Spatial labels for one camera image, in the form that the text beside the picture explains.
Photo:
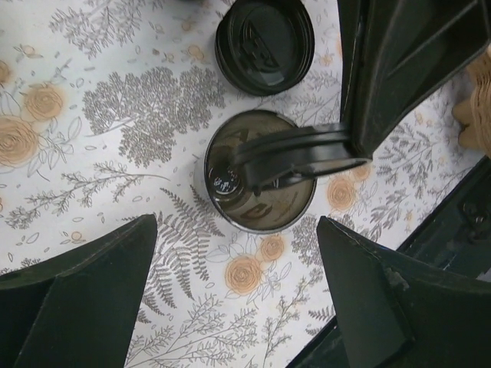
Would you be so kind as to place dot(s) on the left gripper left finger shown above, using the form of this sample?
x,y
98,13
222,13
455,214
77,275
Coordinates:
x,y
78,309

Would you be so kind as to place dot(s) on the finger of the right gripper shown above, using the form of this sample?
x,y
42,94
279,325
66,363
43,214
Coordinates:
x,y
396,53

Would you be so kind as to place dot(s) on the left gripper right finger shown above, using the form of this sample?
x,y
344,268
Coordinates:
x,y
395,311

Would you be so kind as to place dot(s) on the black coffee cup lid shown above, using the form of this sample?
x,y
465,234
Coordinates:
x,y
265,47

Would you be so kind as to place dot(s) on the cardboard cup carrier tray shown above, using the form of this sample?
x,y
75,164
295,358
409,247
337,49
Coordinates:
x,y
473,113

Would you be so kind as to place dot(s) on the floral table mat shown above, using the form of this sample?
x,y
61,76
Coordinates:
x,y
106,107

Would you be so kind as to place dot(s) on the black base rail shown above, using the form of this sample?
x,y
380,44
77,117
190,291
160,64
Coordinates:
x,y
455,237

